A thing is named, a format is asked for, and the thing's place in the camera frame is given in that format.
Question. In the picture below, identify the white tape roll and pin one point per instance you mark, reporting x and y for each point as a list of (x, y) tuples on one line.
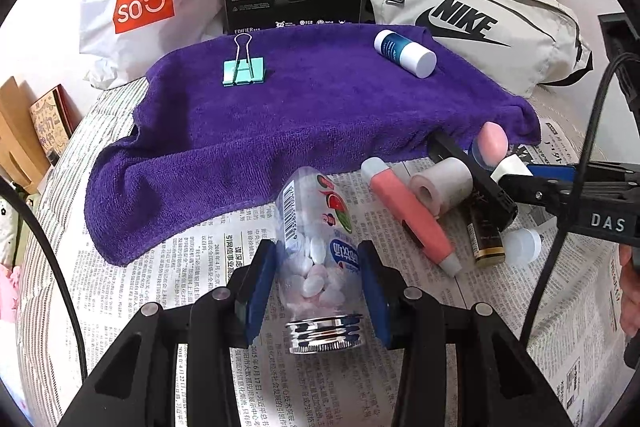
[(443, 186)]

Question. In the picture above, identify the teal binder clip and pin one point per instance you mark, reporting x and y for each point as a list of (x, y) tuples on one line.
[(244, 69)]

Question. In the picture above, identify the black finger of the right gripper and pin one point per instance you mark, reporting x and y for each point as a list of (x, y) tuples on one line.
[(551, 193)]

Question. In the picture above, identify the patterned brown book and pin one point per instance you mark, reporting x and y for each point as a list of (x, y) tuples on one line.
[(53, 123)]

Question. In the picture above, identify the person's right hand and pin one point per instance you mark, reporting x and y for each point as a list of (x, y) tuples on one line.
[(630, 284)]

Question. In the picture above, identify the pink white utility knife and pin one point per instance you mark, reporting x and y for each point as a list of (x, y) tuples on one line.
[(411, 214)]

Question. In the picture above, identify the white small cube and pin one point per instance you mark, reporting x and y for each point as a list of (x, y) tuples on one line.
[(512, 164)]

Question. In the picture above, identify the pink striped clothing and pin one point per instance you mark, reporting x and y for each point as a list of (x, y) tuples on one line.
[(9, 292)]

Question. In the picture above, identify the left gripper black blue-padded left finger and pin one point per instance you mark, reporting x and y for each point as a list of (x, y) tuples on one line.
[(134, 383)]

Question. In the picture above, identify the grey Nike waist bag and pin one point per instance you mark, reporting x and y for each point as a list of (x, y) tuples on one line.
[(517, 43)]

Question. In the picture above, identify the blue white round bottle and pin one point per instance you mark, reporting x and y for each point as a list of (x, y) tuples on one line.
[(409, 55)]

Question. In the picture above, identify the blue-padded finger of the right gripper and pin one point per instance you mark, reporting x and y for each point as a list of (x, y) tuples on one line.
[(564, 173)]

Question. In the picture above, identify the black long slim box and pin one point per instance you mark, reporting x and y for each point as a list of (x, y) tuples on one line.
[(501, 208)]

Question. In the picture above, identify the clear candy bottle silver cap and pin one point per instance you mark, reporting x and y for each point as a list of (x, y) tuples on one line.
[(319, 271)]

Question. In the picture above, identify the small white cap bottle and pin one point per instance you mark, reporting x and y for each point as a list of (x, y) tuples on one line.
[(521, 247)]

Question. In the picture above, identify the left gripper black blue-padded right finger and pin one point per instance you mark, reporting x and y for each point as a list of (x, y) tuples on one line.
[(498, 382)]

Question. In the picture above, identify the newspaper sheet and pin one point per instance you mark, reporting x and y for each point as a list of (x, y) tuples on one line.
[(564, 326)]

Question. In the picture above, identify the purple towel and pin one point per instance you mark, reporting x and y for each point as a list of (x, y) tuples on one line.
[(300, 116)]

